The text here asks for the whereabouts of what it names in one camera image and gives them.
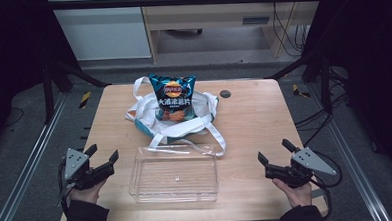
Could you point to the light wooden desk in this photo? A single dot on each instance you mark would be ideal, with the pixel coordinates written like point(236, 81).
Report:
point(206, 15)

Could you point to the person's right hand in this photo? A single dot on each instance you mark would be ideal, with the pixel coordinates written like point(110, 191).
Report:
point(299, 196)

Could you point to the black curtain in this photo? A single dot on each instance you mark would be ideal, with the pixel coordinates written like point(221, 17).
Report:
point(372, 66)
point(11, 48)

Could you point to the person's left hand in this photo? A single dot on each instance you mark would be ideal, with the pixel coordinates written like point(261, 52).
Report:
point(86, 195)

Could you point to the clear plastic tray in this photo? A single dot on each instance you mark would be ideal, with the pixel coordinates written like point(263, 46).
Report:
point(173, 178)

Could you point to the aluminium floor rail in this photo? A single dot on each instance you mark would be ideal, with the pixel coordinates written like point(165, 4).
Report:
point(26, 168)
point(353, 170)

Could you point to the white canvas tote bag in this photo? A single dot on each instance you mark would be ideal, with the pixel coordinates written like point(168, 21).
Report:
point(204, 108)

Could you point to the white cabinet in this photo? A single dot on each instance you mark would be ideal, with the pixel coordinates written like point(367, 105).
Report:
point(103, 31)

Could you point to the blue potato chip bag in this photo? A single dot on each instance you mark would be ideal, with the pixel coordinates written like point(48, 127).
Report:
point(174, 98)

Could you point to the black metal stand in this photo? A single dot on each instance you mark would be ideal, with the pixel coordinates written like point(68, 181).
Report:
point(48, 93)
point(325, 85)

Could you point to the yellow black floor tape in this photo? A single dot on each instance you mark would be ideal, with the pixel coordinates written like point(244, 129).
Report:
point(85, 99)
point(296, 90)

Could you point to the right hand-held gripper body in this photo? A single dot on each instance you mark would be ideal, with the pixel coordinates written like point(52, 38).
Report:
point(308, 160)

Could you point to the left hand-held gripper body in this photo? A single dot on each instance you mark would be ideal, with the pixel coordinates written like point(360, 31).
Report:
point(74, 164)

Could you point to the black horizontal frame bar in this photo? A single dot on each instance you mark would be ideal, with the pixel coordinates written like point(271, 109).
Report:
point(179, 1)

